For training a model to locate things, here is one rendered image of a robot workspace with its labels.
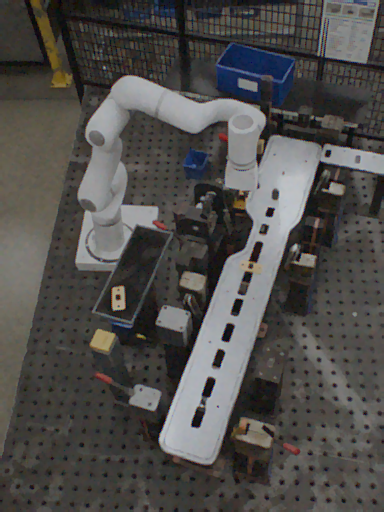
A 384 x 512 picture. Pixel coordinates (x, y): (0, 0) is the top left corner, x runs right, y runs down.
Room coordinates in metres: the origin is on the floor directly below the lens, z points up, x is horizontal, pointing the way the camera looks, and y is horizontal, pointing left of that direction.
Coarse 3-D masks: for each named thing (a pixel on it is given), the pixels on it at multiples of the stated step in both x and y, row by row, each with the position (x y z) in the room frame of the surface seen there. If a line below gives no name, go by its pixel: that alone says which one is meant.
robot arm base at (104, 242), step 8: (120, 224) 1.53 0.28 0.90; (96, 232) 1.52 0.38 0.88; (104, 232) 1.50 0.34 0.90; (112, 232) 1.50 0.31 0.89; (120, 232) 1.52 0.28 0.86; (128, 232) 1.60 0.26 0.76; (88, 240) 1.57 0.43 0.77; (96, 240) 1.54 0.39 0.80; (104, 240) 1.50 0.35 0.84; (112, 240) 1.50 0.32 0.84; (120, 240) 1.52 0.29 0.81; (96, 248) 1.52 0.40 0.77; (104, 248) 1.51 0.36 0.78; (112, 248) 1.50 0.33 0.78; (120, 248) 1.51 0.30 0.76; (104, 256) 1.48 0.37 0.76; (112, 256) 1.48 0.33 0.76
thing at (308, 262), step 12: (300, 252) 1.21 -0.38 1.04; (300, 264) 1.16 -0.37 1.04; (312, 264) 1.15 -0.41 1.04; (288, 276) 1.17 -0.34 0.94; (300, 276) 1.15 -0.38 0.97; (312, 276) 1.14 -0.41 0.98; (300, 288) 1.15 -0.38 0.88; (312, 288) 1.17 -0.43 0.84; (288, 300) 1.16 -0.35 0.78; (300, 300) 1.15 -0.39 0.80; (288, 312) 1.15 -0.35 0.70; (300, 312) 1.14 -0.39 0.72
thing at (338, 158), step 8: (336, 152) 1.70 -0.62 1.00; (344, 152) 1.69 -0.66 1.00; (352, 152) 1.69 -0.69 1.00; (360, 152) 1.68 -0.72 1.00; (368, 152) 1.68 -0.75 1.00; (328, 160) 1.66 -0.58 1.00; (336, 160) 1.65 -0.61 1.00; (344, 160) 1.65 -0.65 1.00; (352, 160) 1.65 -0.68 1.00; (360, 160) 1.64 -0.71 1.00; (368, 160) 1.64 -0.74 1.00; (376, 160) 1.63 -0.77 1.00; (352, 168) 1.61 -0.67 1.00; (360, 168) 1.60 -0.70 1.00; (368, 168) 1.59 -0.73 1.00; (376, 168) 1.59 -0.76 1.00
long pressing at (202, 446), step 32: (288, 160) 1.68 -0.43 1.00; (256, 192) 1.54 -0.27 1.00; (288, 192) 1.52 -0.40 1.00; (256, 224) 1.38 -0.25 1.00; (288, 224) 1.36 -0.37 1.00; (224, 288) 1.12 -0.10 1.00; (256, 288) 1.10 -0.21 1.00; (224, 320) 0.99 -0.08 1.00; (256, 320) 0.98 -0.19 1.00; (192, 352) 0.88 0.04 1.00; (192, 384) 0.77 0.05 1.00; (224, 384) 0.76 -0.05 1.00; (192, 416) 0.67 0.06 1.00; (224, 416) 0.66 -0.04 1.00; (192, 448) 0.57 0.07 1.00
